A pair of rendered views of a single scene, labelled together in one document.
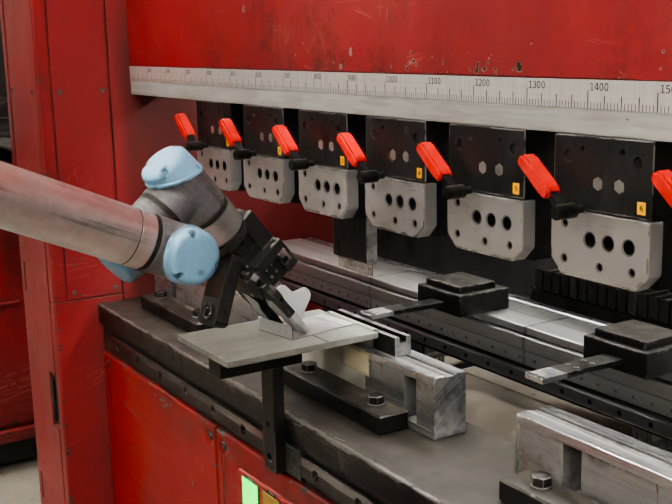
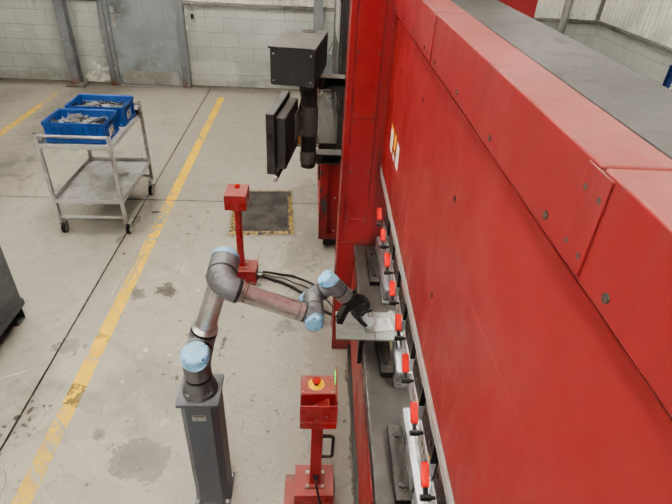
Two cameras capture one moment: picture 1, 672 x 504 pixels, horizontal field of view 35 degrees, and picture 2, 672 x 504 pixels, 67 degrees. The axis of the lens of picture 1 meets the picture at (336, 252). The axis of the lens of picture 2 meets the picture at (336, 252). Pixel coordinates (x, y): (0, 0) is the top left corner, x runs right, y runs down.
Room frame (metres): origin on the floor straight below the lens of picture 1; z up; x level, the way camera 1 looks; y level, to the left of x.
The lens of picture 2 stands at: (0.05, -0.59, 2.52)
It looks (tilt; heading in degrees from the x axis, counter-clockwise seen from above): 34 degrees down; 29
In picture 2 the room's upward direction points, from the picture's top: 3 degrees clockwise
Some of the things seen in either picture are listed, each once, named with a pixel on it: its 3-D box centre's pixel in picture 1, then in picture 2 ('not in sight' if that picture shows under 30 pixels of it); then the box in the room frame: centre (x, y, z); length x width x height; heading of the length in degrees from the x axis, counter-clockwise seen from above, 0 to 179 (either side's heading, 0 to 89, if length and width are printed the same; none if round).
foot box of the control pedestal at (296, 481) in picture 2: not in sight; (308, 486); (1.31, 0.18, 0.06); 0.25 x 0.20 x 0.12; 123
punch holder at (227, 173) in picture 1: (232, 143); (393, 227); (2.04, 0.19, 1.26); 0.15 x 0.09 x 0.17; 32
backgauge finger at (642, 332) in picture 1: (603, 355); not in sight; (1.41, -0.37, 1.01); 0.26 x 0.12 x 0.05; 122
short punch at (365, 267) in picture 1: (354, 242); not in sight; (1.68, -0.03, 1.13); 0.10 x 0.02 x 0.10; 32
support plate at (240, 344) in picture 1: (277, 336); (365, 325); (1.60, 0.10, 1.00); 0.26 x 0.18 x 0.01; 122
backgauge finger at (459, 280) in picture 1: (428, 298); not in sight; (1.76, -0.16, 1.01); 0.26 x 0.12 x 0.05; 122
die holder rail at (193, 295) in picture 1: (213, 299); (384, 268); (2.14, 0.26, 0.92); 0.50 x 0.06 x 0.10; 32
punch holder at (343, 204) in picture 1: (343, 161); (403, 276); (1.70, -0.02, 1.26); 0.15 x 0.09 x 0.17; 32
